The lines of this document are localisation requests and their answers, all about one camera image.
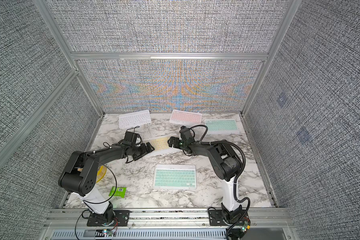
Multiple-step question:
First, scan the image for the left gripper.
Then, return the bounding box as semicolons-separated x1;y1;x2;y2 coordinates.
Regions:
131;141;155;161

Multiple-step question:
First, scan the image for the yellow key keyboard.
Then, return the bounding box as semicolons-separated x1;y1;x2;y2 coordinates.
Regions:
148;136;178;156

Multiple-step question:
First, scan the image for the green key keyboard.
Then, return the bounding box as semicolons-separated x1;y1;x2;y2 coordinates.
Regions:
205;119;240;135
154;164;197;190

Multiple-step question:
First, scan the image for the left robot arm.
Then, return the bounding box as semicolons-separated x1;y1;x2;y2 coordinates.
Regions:
58;143;155;226

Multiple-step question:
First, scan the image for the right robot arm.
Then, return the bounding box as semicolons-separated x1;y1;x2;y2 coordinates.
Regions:
168;137;244;225

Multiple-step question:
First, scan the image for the pink key keyboard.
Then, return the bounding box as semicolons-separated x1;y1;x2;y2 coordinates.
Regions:
169;110;203;127

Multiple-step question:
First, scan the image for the white keyboard at back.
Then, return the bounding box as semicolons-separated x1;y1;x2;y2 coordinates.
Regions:
119;110;152;129

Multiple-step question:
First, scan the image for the yellow bowl with buns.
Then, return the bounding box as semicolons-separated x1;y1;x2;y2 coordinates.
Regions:
96;165;107;183

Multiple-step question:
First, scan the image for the green snack packet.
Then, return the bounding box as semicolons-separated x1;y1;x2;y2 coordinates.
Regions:
109;187;127;198

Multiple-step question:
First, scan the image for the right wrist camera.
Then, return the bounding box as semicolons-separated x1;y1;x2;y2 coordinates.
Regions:
180;126;195;143

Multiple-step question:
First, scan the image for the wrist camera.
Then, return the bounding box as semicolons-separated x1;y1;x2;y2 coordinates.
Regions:
180;126;195;143
123;131;142;146

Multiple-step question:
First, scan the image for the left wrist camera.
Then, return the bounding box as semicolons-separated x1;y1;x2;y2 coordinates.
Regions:
123;131;142;146

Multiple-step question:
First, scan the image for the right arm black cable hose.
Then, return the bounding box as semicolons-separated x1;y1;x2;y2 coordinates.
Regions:
188;124;252;238

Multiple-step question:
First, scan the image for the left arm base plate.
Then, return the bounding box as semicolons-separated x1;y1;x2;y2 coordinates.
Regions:
87;210;131;227

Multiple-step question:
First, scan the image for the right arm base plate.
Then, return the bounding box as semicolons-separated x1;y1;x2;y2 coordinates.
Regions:
207;208;248;226

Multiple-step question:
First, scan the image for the aluminium front rail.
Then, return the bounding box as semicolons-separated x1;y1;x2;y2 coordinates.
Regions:
42;208;296;230

